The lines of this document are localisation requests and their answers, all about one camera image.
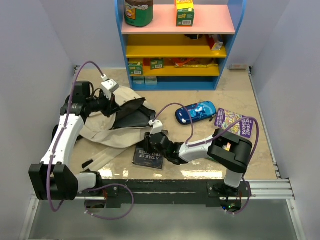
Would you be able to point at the beige canvas backpack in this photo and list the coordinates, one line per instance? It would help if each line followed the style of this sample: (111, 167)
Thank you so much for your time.
(120, 131)

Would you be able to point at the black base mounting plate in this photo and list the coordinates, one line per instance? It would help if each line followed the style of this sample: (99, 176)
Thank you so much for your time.
(179, 192)

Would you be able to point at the green brown jar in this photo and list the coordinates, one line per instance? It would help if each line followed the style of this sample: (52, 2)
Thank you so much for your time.
(138, 13)

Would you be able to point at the blue colourful shelf unit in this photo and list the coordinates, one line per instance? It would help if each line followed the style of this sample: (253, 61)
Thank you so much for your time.
(163, 39)

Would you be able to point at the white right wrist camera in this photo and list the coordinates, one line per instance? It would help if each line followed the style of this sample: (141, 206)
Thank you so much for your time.
(156, 126)

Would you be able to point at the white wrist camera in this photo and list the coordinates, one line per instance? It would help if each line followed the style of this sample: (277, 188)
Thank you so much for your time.
(156, 126)
(108, 86)

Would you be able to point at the small white pink eraser box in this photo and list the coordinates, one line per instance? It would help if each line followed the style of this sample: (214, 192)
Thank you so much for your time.
(241, 67)

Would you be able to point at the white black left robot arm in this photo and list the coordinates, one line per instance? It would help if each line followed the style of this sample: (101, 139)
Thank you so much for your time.
(51, 178)

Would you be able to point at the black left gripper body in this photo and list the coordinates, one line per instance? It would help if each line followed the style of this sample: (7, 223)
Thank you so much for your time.
(101, 104)

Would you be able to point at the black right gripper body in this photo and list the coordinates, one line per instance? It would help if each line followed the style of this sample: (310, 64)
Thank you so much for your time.
(166, 155)

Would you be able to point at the green box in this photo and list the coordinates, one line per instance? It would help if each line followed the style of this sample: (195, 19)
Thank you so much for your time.
(135, 68)
(157, 63)

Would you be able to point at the light blue box left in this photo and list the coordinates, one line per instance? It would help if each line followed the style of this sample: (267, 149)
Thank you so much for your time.
(138, 80)

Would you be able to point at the green box lower middle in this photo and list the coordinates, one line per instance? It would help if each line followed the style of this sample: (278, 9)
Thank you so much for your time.
(157, 63)

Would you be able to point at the dark Tale of Two Cities book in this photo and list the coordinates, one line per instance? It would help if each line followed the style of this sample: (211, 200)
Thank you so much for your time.
(145, 159)

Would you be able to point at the light blue box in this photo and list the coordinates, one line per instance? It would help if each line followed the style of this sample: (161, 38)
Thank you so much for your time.
(138, 80)
(151, 80)

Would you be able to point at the green yellow carton top shelf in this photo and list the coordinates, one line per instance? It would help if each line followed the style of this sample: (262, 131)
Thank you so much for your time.
(185, 13)

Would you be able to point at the aluminium frame rail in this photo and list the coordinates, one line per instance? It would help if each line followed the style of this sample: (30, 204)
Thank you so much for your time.
(271, 213)

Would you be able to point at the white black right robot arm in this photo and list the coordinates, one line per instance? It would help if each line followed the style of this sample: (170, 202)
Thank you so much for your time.
(231, 151)

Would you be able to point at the blue pencil case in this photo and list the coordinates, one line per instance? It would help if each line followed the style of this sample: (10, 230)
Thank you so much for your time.
(197, 112)

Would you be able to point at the orange yellow snack packets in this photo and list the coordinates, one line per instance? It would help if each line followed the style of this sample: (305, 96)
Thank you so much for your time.
(194, 62)

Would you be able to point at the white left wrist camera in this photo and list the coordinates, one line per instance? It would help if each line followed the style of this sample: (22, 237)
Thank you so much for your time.
(108, 86)

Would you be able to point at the light blue box right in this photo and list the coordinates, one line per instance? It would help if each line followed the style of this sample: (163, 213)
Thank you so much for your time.
(151, 80)

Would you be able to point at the red white box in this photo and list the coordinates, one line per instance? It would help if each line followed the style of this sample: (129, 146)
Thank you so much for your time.
(214, 41)

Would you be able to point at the green box lower left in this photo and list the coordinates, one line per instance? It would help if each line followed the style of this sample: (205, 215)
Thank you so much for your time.
(135, 68)

